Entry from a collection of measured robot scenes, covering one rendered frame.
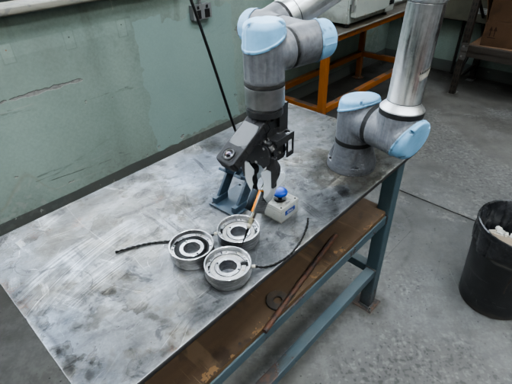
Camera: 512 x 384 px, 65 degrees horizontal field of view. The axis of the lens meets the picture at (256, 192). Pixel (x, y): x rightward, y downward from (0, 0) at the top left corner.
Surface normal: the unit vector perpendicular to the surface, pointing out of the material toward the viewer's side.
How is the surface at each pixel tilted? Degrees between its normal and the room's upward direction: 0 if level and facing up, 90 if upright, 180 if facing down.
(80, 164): 90
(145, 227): 0
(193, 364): 0
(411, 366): 0
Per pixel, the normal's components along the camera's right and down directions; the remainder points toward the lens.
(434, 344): -0.03, -0.81
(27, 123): 0.73, 0.39
